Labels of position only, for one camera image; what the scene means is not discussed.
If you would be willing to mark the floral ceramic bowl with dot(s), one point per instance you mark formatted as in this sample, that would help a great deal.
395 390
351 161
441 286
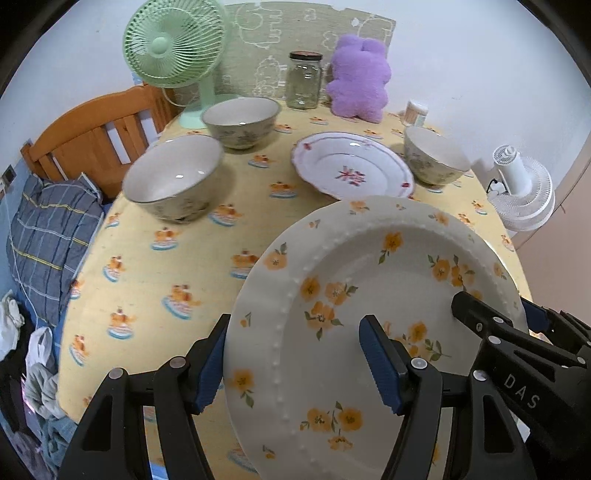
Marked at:
240 113
434 150
175 170

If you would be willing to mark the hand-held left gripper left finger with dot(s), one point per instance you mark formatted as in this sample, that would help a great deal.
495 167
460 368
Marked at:
210 364

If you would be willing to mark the purple plush toy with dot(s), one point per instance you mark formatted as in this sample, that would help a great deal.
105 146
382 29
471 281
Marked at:
358 78

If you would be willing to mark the blue plaid pillow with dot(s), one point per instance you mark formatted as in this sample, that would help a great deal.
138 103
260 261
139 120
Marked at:
51 230

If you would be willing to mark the glass jar with dark lid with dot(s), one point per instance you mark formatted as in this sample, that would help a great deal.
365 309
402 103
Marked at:
302 83

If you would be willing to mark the pile of clothes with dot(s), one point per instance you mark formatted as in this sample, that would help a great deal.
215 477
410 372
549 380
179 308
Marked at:
46 397

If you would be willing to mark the white desk fan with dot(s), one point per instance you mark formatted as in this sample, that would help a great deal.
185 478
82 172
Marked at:
521 184

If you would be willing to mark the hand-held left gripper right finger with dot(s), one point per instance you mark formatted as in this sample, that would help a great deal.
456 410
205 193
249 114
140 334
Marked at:
378 364

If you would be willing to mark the green patterned cushion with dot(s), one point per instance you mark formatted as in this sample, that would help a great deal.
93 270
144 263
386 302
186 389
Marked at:
286 27

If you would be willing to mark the yellow flower plate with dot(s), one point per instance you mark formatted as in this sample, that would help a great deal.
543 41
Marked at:
369 277

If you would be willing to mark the toothpick holder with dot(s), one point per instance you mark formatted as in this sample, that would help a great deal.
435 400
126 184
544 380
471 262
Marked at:
415 113

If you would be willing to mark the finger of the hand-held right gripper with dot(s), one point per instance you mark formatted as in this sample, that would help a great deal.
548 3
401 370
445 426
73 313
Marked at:
535 317
475 318

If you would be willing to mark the wooden bed headboard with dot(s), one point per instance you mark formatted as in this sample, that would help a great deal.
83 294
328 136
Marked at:
92 124

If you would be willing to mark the wall socket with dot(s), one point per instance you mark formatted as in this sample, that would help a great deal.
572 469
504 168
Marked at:
8 177

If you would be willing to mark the red flower plate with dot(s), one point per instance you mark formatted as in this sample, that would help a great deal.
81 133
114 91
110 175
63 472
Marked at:
332 159

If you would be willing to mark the green desk fan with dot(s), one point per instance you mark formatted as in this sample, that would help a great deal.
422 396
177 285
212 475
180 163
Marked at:
161 46

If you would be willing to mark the yellow printed tablecloth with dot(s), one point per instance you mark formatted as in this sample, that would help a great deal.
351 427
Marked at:
194 258

